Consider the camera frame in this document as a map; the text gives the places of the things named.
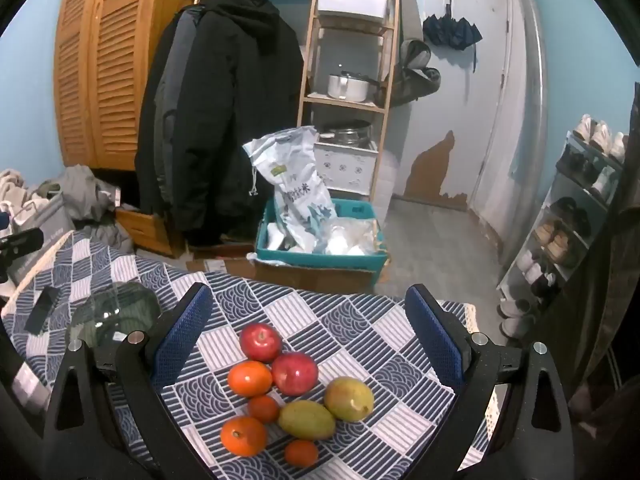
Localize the white storage box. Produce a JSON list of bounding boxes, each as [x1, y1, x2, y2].
[[317, 0, 391, 18]]

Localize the white rice bag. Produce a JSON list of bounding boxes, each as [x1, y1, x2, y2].
[[242, 125, 337, 253]]

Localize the grey storage bag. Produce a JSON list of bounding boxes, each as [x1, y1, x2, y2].
[[10, 192, 76, 286]]

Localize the black remote control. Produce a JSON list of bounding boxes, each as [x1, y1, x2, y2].
[[25, 286, 60, 335]]

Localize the red apple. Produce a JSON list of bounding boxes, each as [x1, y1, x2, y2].
[[271, 352, 320, 396], [239, 323, 282, 363]]

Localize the beige clothes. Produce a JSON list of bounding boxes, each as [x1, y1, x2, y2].
[[0, 169, 38, 223]]

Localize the glass bowl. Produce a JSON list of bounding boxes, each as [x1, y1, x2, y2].
[[70, 282, 161, 348]]

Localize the dark green hanging bag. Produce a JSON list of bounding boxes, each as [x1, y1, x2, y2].
[[390, 37, 442, 108]]

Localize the grey jacket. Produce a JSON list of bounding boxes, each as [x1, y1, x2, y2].
[[152, 7, 206, 221]]

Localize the steel pot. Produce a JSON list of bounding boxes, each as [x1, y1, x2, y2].
[[320, 120, 373, 148]]

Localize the blue white patterned tablecloth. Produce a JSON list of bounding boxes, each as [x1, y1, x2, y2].
[[0, 230, 501, 480]]

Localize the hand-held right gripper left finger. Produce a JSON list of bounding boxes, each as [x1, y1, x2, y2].
[[42, 282, 215, 480]]

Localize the wooden louvered wardrobe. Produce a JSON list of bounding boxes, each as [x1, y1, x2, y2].
[[52, 0, 201, 171]]

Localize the dark blue umbrella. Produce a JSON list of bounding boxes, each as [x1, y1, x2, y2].
[[422, 0, 483, 73]]

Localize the large orange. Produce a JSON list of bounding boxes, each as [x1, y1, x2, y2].
[[227, 361, 274, 399], [220, 416, 269, 457]]

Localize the small orange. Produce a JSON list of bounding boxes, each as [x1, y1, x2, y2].
[[248, 395, 280, 424], [284, 440, 319, 468]]

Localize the wooden drawer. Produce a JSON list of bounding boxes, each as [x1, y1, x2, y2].
[[115, 207, 186, 258]]

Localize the wooden shelf rack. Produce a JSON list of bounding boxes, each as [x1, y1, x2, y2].
[[297, 0, 401, 196]]

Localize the white door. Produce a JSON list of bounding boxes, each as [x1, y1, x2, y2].
[[395, 0, 513, 206]]

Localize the silver pipe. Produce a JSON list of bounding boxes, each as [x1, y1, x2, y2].
[[500, 0, 548, 271]]

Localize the clear plastic bags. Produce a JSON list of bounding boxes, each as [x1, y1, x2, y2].
[[312, 216, 386, 256]]

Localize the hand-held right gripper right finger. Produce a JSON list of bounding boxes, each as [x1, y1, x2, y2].
[[404, 284, 576, 480]]

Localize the black hooded coat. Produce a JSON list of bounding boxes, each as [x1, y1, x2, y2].
[[134, 0, 306, 248]]

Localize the grey clothes pile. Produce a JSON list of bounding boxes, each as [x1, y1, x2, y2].
[[60, 165, 136, 253]]

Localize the plain cardboard box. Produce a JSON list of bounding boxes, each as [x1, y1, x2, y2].
[[252, 257, 378, 293]]

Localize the white shoe rack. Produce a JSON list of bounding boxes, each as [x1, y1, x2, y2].
[[497, 130, 631, 341]]

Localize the teal plastic basket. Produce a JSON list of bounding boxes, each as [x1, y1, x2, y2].
[[254, 197, 390, 273]]

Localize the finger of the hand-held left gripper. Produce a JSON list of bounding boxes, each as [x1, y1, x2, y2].
[[0, 227, 45, 263]]

